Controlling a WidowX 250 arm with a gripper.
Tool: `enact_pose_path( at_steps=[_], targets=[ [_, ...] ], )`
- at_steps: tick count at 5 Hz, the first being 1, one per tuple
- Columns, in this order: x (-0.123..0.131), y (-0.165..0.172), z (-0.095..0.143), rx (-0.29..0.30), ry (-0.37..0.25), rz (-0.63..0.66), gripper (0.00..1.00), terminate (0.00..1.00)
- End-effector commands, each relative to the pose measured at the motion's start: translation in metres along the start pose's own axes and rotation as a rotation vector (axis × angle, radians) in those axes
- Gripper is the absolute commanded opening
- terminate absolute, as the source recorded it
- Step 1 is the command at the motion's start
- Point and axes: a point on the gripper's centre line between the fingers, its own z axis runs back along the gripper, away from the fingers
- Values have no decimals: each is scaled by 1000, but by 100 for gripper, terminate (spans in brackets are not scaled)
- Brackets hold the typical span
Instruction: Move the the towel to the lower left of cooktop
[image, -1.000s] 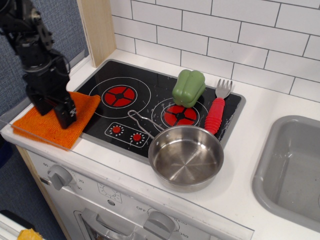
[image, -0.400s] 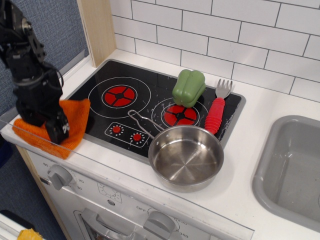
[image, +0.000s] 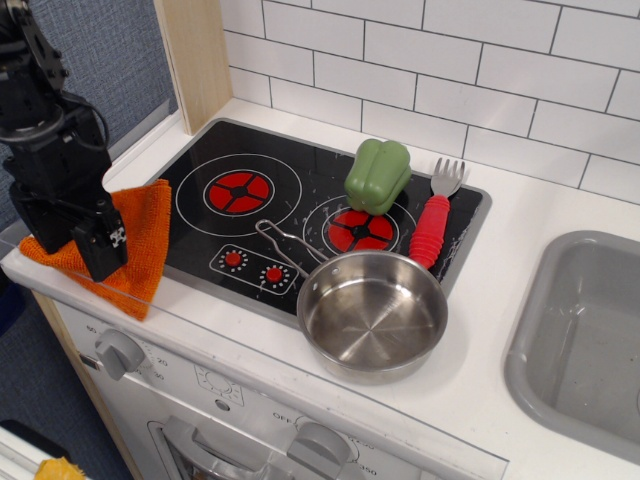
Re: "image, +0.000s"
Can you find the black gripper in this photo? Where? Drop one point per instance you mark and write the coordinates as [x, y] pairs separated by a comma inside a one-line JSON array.
[[58, 167]]

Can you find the orange knitted towel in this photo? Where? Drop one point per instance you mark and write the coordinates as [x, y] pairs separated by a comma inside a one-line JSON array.
[[146, 212]]

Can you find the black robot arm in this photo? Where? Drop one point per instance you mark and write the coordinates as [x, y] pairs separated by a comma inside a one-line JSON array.
[[32, 74]]

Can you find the black toy cooktop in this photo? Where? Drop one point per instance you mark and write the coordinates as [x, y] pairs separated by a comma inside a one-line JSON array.
[[254, 211]]

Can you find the grey left oven knob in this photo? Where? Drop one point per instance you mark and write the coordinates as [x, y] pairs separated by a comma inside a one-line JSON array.
[[118, 353]]

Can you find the grey oven knob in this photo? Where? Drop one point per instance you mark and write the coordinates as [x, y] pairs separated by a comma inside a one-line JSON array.
[[320, 450], [118, 353]]

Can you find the white toy oven front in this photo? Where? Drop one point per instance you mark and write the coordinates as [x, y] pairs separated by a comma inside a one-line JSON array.
[[181, 420]]

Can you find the yellow black object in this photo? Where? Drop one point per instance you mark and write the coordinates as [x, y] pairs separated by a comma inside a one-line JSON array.
[[59, 469]]

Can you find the stainless steel saucepan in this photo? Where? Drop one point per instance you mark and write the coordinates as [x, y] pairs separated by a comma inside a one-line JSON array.
[[370, 316]]

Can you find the green toy bell pepper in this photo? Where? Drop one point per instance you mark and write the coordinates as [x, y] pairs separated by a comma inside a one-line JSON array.
[[381, 170]]

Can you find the grey right oven knob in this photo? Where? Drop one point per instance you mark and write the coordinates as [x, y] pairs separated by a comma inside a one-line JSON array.
[[320, 450]]

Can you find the grey sink basin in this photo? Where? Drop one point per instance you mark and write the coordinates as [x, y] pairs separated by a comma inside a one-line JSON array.
[[573, 364]]

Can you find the wooden side post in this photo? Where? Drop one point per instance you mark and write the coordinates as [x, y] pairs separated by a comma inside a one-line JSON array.
[[195, 47]]

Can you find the red handled toy fork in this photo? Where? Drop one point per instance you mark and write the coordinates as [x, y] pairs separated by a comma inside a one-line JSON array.
[[428, 238]]

